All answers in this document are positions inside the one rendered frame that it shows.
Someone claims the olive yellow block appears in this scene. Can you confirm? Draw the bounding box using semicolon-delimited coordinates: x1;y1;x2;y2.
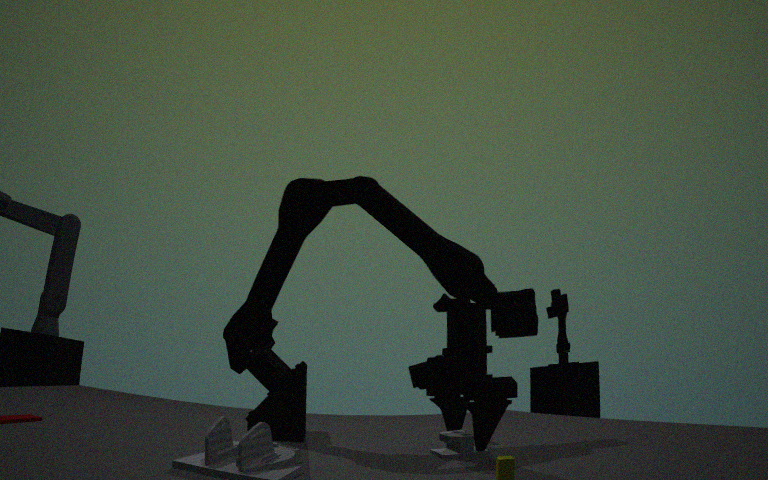
496;456;515;480

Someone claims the red rectangular block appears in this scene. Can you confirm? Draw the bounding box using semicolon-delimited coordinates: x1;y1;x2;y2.
0;414;43;424

